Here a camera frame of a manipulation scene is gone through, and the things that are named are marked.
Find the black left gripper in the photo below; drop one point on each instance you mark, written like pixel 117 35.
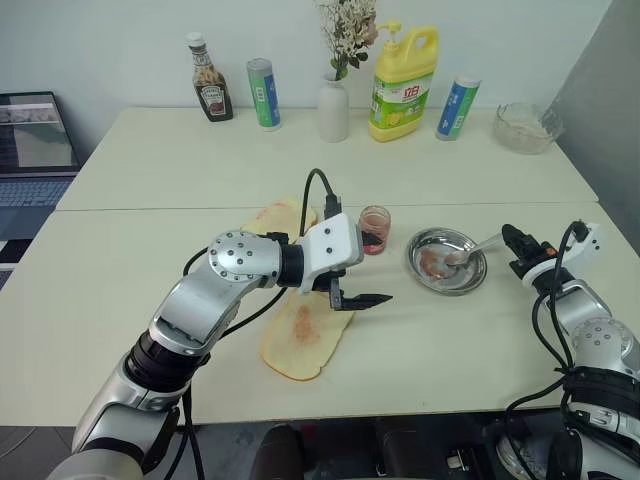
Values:
pixel 325 282

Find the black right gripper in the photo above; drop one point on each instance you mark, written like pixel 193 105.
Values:
pixel 535 252

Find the metal spoon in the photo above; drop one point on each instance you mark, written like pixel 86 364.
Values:
pixel 480 246

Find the yellow stained cloth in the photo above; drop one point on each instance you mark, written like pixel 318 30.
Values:
pixel 300 350

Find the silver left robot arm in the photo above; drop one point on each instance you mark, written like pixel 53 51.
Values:
pixel 220 295

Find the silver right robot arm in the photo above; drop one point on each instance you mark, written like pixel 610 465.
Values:
pixel 600 340

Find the small glass jar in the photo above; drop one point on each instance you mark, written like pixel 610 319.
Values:
pixel 376 217

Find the bread slice with pink edge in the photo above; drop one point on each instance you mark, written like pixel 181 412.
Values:
pixel 280 215

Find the round metal plate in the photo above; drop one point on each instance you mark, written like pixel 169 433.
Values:
pixel 450 280

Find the clear glass bowl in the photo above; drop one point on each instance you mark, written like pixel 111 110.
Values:
pixel 525 130

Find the grey blue cylindrical canister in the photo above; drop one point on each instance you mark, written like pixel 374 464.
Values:
pixel 457 110
pixel 264 95

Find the white ceramic vase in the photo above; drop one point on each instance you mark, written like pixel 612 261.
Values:
pixel 333 110

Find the yellow detergent pump bottle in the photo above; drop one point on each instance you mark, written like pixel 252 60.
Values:
pixel 400 90

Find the black base block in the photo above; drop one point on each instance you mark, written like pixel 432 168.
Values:
pixel 425 450

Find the ketchup bottle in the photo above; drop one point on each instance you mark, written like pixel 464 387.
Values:
pixel 212 85

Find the dried flower bouquet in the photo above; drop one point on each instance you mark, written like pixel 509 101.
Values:
pixel 347 30

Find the grey laptop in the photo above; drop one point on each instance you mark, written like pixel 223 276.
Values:
pixel 35 135

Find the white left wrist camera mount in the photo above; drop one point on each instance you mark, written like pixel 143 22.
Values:
pixel 330 250

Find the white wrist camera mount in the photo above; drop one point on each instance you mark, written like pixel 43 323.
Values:
pixel 330 250
pixel 595 247

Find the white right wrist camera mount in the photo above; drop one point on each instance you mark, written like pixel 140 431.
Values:
pixel 595 247

